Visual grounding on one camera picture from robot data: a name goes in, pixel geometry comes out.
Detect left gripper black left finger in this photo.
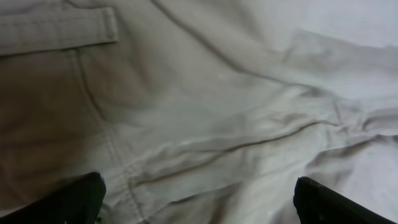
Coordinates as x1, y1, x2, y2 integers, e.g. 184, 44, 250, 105
1, 172, 106, 224

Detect beige cotton shorts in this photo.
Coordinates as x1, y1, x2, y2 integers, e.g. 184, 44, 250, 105
1, 0, 397, 223

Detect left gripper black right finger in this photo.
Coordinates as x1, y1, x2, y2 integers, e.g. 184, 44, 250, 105
293, 177, 396, 224

